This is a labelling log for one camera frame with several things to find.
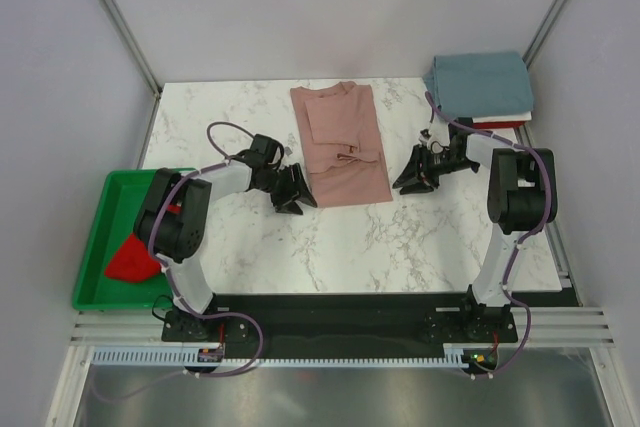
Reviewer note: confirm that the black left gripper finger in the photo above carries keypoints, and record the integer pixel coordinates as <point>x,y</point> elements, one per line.
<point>288,207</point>
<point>300,191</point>

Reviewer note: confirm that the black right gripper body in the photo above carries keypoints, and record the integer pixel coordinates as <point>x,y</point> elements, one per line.
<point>435,165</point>

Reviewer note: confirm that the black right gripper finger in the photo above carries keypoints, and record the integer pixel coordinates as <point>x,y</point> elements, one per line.
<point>417,189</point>
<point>411,176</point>

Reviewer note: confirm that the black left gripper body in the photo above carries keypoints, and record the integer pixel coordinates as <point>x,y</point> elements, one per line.
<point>280,184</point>

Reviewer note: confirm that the pink printed t-shirt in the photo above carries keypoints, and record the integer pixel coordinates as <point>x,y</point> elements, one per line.
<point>342,146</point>

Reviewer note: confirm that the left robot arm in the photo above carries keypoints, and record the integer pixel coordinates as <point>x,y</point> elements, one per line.
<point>171,222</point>

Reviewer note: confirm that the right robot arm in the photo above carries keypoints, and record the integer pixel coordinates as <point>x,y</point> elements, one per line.
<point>521,200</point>

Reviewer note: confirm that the folded red t-shirt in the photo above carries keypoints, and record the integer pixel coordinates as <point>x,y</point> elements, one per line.
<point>498,125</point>

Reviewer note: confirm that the folded blue t-shirt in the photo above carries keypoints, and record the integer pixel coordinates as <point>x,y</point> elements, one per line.
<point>480,84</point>

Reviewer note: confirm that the green plastic tray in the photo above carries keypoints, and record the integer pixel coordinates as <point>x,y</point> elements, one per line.
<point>121,198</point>

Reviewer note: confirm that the red crumpled t-shirt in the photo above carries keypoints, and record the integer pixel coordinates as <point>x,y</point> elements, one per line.
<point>131,263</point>

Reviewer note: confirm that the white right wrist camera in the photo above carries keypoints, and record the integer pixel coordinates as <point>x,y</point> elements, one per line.
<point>430,142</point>

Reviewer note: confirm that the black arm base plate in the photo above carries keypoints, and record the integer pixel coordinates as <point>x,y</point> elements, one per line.
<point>217,326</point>

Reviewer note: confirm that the white slotted cable duct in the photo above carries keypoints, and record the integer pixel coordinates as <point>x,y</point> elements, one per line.
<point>300,353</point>

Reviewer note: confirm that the aluminium front rail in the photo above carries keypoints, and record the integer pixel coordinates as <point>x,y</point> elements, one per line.
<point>544,327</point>

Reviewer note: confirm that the right aluminium frame post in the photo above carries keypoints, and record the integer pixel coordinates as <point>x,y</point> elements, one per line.
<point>543,31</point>

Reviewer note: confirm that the aluminium frame post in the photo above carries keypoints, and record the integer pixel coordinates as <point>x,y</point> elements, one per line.
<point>543,31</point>
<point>127,37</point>

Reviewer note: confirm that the left aluminium frame post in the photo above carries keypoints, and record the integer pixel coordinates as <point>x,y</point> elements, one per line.
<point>127,37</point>

